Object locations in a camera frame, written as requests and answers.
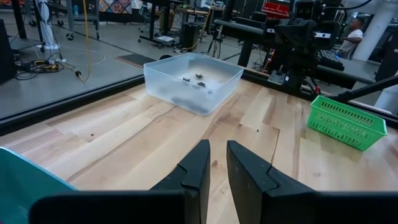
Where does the black desk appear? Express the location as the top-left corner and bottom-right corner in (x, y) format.
(138, 0), (187, 48)

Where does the green plastic basket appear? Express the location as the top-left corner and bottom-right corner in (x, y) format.
(307, 95), (389, 152)

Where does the yellow floor cable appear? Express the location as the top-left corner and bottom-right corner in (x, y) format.
(74, 0), (106, 83)

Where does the teal plastic bin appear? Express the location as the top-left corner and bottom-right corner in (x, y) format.
(0, 146), (77, 224)

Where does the red storage bin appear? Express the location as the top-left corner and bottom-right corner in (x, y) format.
(262, 1), (290, 19)

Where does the blue backlit keyboard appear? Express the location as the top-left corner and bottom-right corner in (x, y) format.
(317, 49), (345, 72)

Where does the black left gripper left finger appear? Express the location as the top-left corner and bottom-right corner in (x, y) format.
(150, 139), (211, 224)

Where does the clear plastic bin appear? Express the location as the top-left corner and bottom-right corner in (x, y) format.
(143, 52), (245, 116)

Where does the black desk support bar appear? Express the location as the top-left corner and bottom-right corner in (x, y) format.
(315, 63), (376, 90)

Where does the black angular panel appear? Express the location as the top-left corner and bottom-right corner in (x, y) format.
(0, 18), (17, 85)

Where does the black tripod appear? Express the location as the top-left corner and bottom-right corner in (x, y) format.
(206, 24), (225, 59)

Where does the orange striped floor mat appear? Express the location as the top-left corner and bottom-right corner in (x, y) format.
(114, 53), (156, 69)

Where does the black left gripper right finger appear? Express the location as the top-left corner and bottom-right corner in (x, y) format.
(226, 140), (318, 224)

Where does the black waste bin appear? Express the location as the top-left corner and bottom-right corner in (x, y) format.
(181, 22), (201, 51)

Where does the person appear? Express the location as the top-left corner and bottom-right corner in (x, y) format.
(337, 17), (365, 60)

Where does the white standing device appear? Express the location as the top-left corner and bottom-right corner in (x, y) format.
(36, 0), (60, 51)

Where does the black floor cable bundle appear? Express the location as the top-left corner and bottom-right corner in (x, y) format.
(14, 57), (77, 81)

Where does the black diagonal pole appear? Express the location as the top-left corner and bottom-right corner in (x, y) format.
(213, 18), (265, 40)

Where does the black aluminium table frame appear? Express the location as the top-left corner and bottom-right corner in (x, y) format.
(0, 67), (398, 138)

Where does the colourful patchwork quilt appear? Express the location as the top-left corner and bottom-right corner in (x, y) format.
(98, 0), (133, 14)

